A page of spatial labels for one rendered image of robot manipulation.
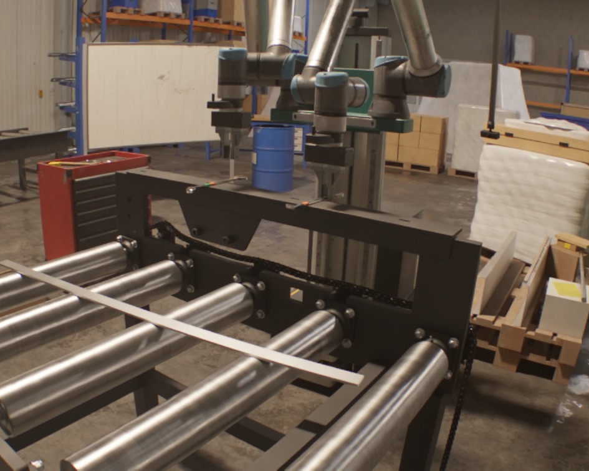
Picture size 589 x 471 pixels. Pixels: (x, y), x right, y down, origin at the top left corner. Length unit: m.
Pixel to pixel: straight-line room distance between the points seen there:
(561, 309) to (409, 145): 7.09
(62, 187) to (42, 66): 8.95
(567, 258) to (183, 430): 3.19
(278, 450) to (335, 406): 0.21
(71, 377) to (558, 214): 3.92
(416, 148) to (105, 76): 5.88
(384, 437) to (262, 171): 6.17
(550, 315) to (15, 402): 2.58
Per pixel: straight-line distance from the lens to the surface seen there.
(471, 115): 9.44
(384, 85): 2.21
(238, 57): 1.60
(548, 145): 4.46
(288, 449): 1.08
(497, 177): 4.69
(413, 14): 1.93
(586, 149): 4.31
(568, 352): 2.96
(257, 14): 2.22
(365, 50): 2.51
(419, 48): 2.03
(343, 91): 1.40
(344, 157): 1.39
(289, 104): 2.38
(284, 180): 7.00
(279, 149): 6.88
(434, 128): 9.50
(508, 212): 4.67
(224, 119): 1.63
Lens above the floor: 1.49
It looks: 17 degrees down
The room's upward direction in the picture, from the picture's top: 2 degrees clockwise
